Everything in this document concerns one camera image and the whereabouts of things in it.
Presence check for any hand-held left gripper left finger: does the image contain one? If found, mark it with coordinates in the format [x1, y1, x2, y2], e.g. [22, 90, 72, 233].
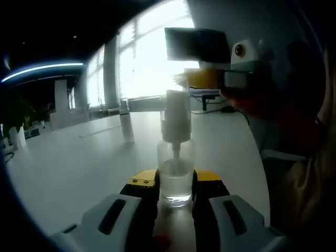
[51, 169, 160, 252]

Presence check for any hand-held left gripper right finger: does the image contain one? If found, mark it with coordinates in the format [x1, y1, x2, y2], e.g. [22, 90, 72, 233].
[192, 169, 293, 252]

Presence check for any small clear pump cover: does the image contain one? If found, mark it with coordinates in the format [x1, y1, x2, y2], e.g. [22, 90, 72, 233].
[164, 89, 191, 121]

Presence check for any clear glass pump bottle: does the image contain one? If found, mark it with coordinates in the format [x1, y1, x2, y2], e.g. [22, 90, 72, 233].
[156, 89, 197, 208]

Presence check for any large clear pump cover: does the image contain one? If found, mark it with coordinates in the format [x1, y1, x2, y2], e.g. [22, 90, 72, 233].
[119, 98, 130, 116]

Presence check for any white pump bottle red label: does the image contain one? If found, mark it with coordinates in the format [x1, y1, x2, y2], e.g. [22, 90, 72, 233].
[119, 98, 135, 143]

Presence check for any person's left hand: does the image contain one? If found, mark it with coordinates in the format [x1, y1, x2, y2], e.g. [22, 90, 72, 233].
[153, 234, 171, 252]

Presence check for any white low cabinet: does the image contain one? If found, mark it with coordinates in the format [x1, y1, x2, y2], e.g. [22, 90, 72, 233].
[49, 109, 90, 131]

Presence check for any white square pillar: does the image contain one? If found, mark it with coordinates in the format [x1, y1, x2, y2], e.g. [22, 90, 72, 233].
[54, 80, 69, 110]

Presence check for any green leafy plant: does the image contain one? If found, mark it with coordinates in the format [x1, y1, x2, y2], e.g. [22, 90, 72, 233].
[2, 97, 50, 132]

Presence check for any short ceiling light strip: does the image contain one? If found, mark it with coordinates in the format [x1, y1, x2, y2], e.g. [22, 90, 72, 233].
[1, 62, 85, 82]

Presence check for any black wall monitor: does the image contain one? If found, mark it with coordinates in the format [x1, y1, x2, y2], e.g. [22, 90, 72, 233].
[164, 27, 232, 64]

